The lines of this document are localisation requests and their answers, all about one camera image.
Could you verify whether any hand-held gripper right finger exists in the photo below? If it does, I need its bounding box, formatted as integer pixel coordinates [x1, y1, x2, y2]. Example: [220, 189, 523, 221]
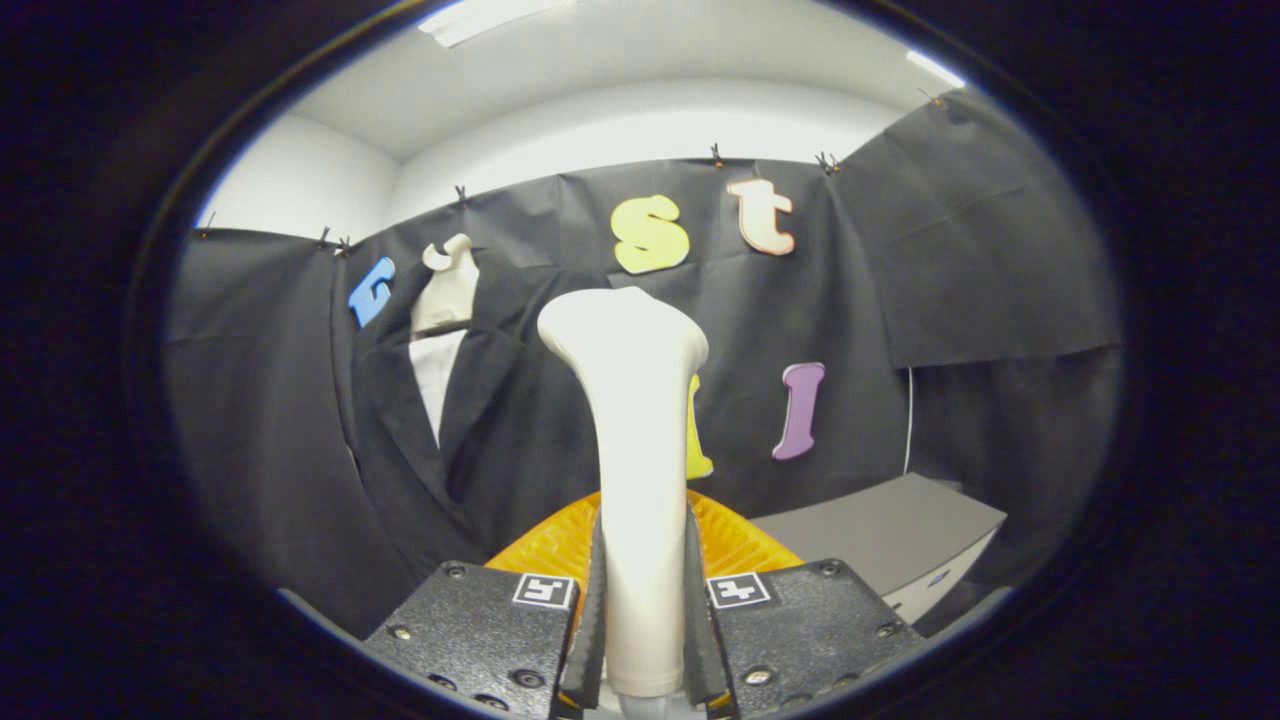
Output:
[685, 490, 926, 716]

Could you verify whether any black suit jacket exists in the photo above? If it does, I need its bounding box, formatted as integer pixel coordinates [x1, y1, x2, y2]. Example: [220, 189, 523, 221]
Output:
[345, 262, 616, 591]

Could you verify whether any white garment steamer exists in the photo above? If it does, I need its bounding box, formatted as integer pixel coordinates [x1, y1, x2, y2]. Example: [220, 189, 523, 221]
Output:
[537, 287, 711, 701]

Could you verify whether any cream mannequin neck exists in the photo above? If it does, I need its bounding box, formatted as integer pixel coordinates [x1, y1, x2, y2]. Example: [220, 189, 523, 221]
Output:
[410, 233, 481, 336]

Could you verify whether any ceiling light panel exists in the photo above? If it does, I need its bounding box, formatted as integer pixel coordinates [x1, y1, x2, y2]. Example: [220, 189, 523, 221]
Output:
[418, 0, 576, 48]

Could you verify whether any black backdrop cloth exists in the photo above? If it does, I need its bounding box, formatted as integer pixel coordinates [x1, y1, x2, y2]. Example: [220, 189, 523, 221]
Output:
[165, 88, 1121, 641]

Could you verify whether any grey cabinet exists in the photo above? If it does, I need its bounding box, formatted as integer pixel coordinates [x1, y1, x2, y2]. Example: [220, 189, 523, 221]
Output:
[750, 472, 1008, 626]

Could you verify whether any white shirt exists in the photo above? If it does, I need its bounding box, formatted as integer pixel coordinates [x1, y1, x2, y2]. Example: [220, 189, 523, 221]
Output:
[408, 330, 469, 448]

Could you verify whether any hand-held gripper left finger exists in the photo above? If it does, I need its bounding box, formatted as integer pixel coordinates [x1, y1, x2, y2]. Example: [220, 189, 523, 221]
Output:
[362, 490, 606, 716]

